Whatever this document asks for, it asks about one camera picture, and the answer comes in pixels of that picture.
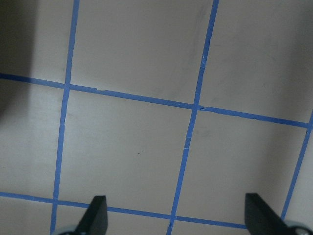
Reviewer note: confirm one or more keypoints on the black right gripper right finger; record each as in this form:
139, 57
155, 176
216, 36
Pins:
260, 219

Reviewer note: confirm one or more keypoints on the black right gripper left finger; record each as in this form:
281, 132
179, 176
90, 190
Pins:
95, 219

